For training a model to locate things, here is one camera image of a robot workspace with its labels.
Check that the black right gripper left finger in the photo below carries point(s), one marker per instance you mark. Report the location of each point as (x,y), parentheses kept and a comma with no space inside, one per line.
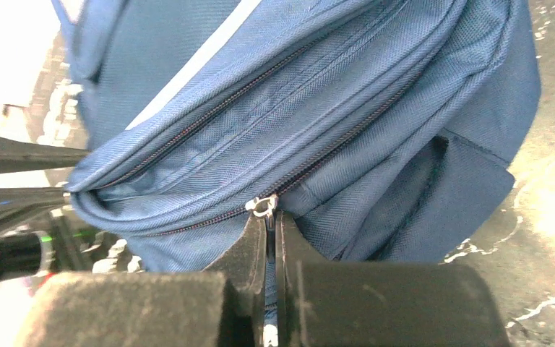
(223,305)

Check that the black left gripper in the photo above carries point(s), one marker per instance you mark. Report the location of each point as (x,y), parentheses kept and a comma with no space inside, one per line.
(52,242)

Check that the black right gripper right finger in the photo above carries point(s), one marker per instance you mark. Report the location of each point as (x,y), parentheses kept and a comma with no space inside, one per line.
(321,302)

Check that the navy blue student backpack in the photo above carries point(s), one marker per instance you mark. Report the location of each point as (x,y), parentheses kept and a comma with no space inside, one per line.
(385,129)

